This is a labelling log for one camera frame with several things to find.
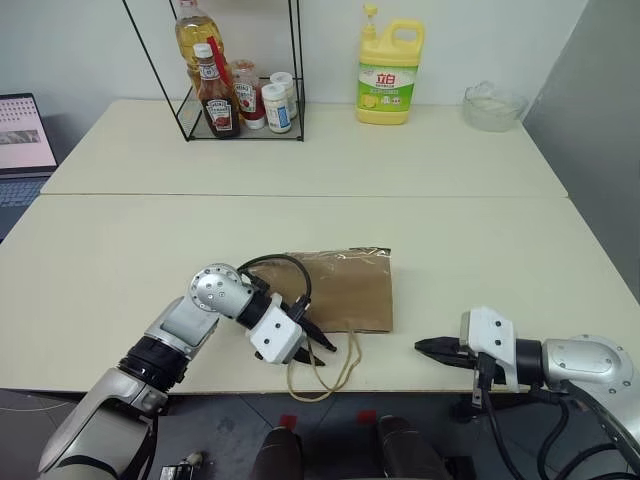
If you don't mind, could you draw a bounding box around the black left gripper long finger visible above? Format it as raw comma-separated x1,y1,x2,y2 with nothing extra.
304,319,338,353

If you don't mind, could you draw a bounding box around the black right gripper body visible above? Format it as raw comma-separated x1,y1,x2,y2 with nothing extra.
451,339,482,373

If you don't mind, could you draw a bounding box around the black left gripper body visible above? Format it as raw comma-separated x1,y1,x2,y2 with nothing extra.
291,317,314,364

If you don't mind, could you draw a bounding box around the black right gripper thick finger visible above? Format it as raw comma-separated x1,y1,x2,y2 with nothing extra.
418,348,458,369

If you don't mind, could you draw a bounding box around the dark rounded shape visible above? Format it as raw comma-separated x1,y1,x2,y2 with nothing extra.
373,414,455,480
261,426,305,480

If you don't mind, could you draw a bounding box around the small metal black device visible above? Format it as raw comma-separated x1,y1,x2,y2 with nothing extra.
160,450,207,480

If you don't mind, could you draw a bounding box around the white spice jar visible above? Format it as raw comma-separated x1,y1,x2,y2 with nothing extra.
260,82,293,134
269,71,299,121

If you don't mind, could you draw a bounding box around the clear glass bowl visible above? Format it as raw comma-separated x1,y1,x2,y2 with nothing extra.
462,80,530,133

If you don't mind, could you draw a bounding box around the tall glass ketchup bottle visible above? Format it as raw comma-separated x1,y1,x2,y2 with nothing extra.
192,42,243,140

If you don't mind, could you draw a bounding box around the red squeeze ketchup bottle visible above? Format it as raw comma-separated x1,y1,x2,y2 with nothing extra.
230,59,268,132

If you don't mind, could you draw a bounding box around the yellow dish soap jug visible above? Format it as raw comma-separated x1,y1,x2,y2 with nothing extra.
355,3,427,126

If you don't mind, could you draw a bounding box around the yellow cooking oil bottle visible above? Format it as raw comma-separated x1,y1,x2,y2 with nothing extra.
174,0,233,92

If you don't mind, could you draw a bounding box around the grey laptop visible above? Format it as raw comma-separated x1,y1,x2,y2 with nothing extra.
0,92,61,242

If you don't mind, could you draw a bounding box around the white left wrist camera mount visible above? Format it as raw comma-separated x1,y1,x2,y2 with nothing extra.
247,294,308,366

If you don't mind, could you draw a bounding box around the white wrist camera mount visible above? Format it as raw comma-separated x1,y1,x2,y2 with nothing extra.
459,306,520,392
247,294,308,366

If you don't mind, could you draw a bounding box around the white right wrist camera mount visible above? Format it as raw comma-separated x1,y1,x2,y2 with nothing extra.
459,306,520,392

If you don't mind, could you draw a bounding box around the brown paper bag with handles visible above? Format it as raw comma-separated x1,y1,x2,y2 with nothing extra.
246,245,396,403

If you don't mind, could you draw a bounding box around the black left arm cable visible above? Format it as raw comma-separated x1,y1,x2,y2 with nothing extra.
236,254,315,322

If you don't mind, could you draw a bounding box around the black wire rack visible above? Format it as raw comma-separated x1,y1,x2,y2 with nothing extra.
121,0,308,143

